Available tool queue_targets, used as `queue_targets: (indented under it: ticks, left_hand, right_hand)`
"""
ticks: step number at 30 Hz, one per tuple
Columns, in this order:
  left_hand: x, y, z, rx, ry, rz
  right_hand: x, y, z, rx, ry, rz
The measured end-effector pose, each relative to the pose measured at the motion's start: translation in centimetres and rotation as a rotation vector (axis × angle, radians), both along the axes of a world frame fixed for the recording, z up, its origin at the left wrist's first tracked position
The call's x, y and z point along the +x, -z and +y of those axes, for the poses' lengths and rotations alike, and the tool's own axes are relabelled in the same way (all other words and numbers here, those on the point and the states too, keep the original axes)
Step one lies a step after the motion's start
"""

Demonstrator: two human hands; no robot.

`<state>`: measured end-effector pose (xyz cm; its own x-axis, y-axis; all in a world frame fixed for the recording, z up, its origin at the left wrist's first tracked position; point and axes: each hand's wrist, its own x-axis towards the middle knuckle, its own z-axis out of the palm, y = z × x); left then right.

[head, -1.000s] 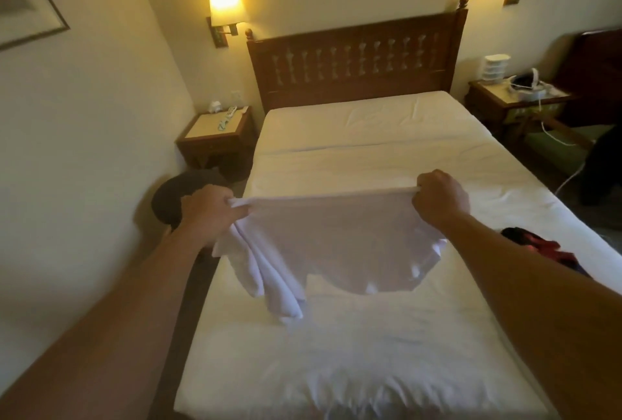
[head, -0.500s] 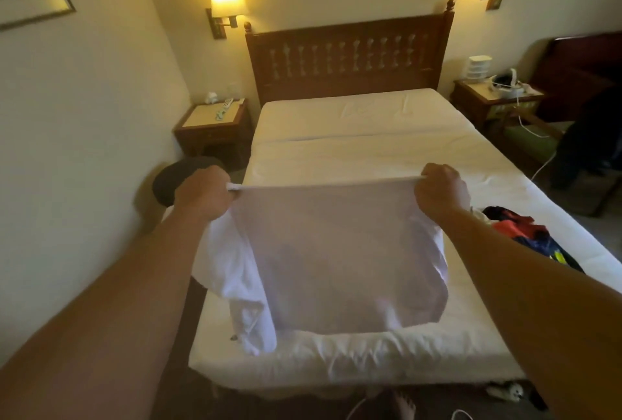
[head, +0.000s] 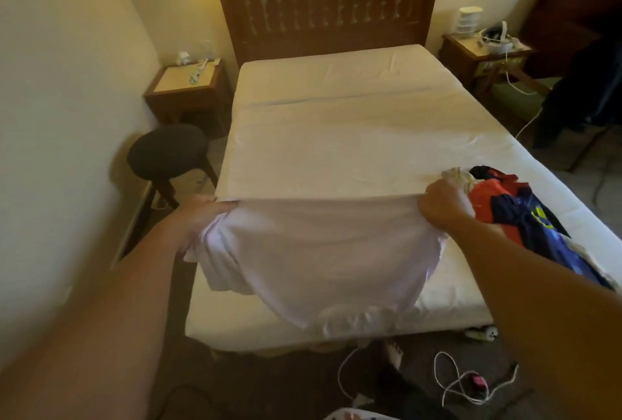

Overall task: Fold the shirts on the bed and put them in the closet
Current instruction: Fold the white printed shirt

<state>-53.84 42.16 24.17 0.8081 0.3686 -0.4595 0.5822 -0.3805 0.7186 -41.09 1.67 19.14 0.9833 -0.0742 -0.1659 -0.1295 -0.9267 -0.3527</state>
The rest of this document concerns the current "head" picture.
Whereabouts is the white cups stack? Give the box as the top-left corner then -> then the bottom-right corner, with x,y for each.
452,5 -> 485,38

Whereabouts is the white charger cable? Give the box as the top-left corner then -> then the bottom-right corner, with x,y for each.
500,50 -> 547,141

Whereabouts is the wooden nightstand with phone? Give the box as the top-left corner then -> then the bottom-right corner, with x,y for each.
439,30 -> 535,91

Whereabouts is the black round stool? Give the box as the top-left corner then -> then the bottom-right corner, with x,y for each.
126,123 -> 221,210

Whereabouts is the wooden headboard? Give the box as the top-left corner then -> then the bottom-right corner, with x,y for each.
213,0 -> 448,67

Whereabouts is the white remote control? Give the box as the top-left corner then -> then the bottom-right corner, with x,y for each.
189,57 -> 211,84

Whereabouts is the person's white printed shirt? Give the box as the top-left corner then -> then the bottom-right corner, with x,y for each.
323,407 -> 402,420

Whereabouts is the black garment on chair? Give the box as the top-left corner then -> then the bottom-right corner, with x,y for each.
535,34 -> 622,150

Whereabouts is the person's right hand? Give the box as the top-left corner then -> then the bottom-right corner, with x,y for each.
417,178 -> 478,235

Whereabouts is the thin white cord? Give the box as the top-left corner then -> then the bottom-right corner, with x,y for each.
432,349 -> 521,408

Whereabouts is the person's left forearm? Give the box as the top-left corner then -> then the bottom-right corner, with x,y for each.
0,230 -> 210,420

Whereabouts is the person's left hand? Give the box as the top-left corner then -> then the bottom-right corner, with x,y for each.
160,194 -> 240,253

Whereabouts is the person's right forearm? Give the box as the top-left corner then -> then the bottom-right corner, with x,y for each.
447,218 -> 622,420

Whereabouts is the wooden nightstand with remote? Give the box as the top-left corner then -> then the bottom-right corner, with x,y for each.
144,59 -> 235,130

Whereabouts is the green wooden armchair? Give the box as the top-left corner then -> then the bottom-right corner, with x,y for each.
489,0 -> 622,136

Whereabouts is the white bed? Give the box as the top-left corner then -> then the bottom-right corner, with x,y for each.
185,43 -> 622,354

